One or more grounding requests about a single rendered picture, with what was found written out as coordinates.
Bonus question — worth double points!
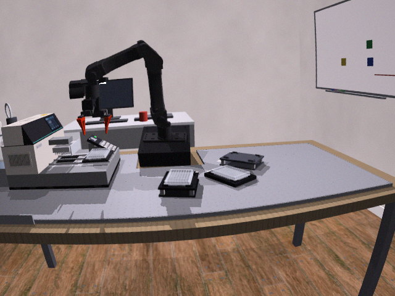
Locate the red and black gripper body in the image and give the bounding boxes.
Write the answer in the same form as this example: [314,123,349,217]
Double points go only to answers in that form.
[78,109,111,118]

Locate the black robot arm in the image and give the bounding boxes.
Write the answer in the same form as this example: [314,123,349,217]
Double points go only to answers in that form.
[69,40,187,142]

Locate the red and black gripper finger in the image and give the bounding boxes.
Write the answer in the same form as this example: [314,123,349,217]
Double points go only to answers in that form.
[77,117,85,135]
[104,115,112,134]

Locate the white well plate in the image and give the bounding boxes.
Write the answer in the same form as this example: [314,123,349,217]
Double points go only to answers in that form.
[85,148,110,160]
[211,165,251,181]
[164,169,194,186]

